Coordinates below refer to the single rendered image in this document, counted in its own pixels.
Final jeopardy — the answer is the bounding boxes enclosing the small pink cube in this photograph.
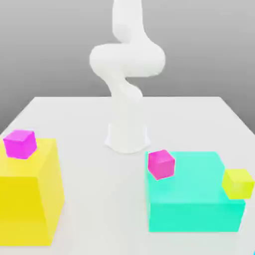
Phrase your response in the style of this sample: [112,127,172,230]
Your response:
[147,149,176,181]

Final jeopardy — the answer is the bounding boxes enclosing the small magenta cube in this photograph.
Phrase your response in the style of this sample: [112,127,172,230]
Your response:
[3,129,38,160]

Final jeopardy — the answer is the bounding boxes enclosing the small lime yellow cube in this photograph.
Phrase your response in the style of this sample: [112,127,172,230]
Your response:
[222,168,255,200]

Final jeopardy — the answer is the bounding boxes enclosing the large turquoise box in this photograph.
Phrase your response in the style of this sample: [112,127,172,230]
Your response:
[144,151,247,233]

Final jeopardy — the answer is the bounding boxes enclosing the large yellow box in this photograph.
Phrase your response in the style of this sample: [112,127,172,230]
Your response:
[0,137,65,247]

